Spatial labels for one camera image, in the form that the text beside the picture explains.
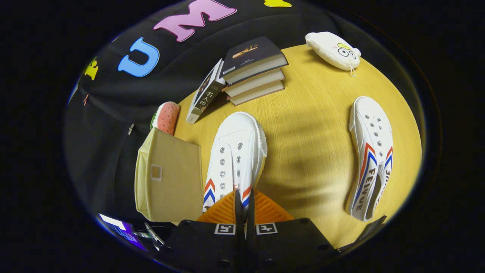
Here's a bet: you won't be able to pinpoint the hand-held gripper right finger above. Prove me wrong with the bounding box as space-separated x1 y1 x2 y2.
246 189 338 273

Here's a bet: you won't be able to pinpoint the white portrait cover book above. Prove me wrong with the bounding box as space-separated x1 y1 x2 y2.
185 58 227 124

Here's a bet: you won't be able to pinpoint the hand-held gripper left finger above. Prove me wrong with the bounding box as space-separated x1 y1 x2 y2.
161 189 247 273

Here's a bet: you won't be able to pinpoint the watermelon slice plush toy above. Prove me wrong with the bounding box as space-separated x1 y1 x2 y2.
150 101 181 136

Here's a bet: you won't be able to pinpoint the laptop screen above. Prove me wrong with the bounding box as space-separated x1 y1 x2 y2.
98 213 148 251

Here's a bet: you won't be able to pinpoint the white canvas shoe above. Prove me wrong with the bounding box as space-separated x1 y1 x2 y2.
346 96 394 222
202 111 268 213

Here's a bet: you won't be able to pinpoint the brown spine book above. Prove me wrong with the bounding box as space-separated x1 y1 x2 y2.
224 68 286 98
227 80 285 106

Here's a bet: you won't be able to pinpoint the white plush face pouch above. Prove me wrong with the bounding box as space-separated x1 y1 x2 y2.
305 31 362 77

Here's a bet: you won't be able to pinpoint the black cover book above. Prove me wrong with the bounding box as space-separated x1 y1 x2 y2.
221 36 289 85

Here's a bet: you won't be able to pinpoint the beige fabric storage box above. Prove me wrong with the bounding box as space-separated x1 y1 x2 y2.
135 127 205 223

